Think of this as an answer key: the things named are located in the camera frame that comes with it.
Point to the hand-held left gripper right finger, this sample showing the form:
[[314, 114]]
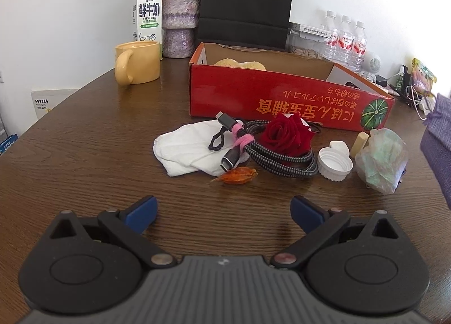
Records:
[[306, 213]]

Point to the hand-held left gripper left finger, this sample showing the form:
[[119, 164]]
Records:
[[142, 213]]

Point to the white ridged plastic lid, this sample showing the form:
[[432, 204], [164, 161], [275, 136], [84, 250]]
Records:
[[333, 167]]

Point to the white cloth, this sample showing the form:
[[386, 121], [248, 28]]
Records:
[[186, 148]]

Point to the dried orange lantern fruit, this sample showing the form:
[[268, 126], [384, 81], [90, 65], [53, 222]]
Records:
[[236, 175]]

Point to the red rose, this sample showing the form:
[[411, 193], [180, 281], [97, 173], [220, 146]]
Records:
[[285, 133]]

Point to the beige rectangular block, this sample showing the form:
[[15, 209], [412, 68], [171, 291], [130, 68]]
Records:
[[359, 144]]

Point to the green plastic bag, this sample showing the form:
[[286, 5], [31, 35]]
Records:
[[382, 158]]

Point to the red cardboard box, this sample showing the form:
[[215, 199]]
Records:
[[246, 91]]

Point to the white box with label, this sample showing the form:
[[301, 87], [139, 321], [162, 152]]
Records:
[[53, 102]]

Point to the yellow mug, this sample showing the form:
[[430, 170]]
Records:
[[141, 63]]

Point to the black power adapter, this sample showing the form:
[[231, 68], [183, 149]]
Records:
[[381, 80]]

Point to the storage cart with supplies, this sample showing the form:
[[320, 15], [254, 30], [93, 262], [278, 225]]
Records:
[[7, 137]]

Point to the clear seed container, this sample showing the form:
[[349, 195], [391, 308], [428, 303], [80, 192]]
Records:
[[306, 52]]

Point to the white round robot speaker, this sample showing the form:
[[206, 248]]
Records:
[[370, 63]]

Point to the black upright device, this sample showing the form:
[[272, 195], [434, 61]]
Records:
[[405, 79]]

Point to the yellow and pink snack bag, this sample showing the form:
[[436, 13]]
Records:
[[422, 77]]

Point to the small white flat box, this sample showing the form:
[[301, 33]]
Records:
[[310, 30]]

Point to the white milk carton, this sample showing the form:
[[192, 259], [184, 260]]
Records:
[[148, 17]]

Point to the purple textured vase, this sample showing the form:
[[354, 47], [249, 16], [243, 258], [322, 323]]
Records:
[[179, 10]]

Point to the black paper bag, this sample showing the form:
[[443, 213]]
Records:
[[246, 0]]

